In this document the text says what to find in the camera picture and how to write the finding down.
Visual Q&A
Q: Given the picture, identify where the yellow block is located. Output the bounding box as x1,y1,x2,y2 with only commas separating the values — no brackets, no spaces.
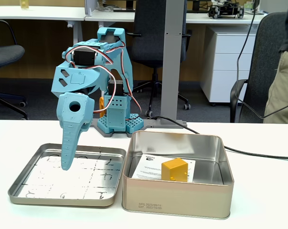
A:
161,157,189,183

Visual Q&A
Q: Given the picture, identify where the orange table clamp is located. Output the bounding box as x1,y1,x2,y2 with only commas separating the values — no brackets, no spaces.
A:
98,96,107,118

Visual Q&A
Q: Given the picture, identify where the metal tin lid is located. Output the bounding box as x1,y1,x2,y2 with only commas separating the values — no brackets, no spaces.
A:
7,143,127,208

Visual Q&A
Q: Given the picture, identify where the grey desk divider panel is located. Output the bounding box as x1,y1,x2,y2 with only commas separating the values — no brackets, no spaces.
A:
85,0,98,17

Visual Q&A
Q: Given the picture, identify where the printed paper leaflet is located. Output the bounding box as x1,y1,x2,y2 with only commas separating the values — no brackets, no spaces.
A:
131,154,198,184

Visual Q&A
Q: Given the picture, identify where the white desk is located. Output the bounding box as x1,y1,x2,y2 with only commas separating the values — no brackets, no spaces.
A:
85,9,271,29
0,6,88,104

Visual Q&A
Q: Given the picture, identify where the dark blue office chair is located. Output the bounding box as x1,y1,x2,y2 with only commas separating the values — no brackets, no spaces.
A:
0,20,29,121

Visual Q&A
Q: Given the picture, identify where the grey desk leg column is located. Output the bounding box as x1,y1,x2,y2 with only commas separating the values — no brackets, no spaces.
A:
143,0,188,129

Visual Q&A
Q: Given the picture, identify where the open metal tin box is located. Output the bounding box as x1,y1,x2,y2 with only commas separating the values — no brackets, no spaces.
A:
121,130,235,220

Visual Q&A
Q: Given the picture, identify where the white drawer cabinet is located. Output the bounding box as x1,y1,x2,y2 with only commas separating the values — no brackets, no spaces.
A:
201,25,258,107

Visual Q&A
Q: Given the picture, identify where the small wheeled robot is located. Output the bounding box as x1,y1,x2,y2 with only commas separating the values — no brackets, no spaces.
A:
207,0,245,19

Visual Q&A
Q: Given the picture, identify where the grey office chair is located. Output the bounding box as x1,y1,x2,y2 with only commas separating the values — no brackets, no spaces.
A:
229,11,288,124

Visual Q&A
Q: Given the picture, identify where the person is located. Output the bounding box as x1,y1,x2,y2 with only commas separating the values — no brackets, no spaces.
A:
263,0,288,124

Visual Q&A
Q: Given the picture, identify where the thick black cable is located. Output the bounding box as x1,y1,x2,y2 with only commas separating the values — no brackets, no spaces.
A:
150,115,288,160

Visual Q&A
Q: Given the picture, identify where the thin black hanging cable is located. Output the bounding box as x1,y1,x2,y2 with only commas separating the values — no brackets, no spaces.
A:
236,0,288,119

